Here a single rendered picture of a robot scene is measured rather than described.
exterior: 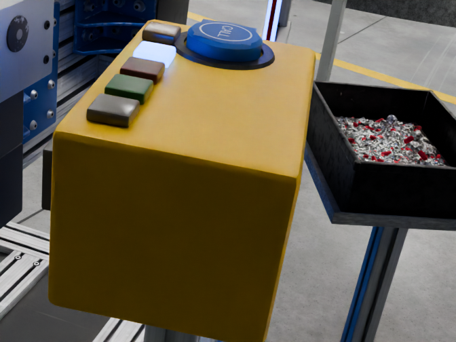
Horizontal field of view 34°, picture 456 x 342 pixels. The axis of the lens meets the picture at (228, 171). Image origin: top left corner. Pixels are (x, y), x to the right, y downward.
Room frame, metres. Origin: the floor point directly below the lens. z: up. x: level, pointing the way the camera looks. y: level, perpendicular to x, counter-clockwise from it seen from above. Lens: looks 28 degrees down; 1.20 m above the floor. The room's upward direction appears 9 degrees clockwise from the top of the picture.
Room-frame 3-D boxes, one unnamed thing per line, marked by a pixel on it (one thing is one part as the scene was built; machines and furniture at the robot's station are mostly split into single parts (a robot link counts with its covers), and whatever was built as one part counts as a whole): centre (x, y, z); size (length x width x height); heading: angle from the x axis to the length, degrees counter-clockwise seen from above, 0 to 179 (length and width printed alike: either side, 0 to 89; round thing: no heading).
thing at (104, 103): (0.27, 0.05, 1.08); 0.02 x 0.02 x 0.01; 86
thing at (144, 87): (0.30, 0.05, 1.08); 0.02 x 0.02 x 0.01; 86
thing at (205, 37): (0.38, 0.01, 1.08); 0.04 x 0.04 x 0.02
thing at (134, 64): (0.32, 0.05, 1.08); 0.02 x 0.02 x 0.01; 86
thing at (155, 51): (0.34, 0.05, 1.08); 0.02 x 0.02 x 0.01; 86
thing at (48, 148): (0.27, 0.07, 1.04); 0.02 x 0.01 x 0.03; 176
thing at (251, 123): (0.33, 0.02, 1.02); 0.16 x 0.10 x 0.11; 176
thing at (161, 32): (0.38, 0.05, 1.08); 0.02 x 0.02 x 0.01; 86
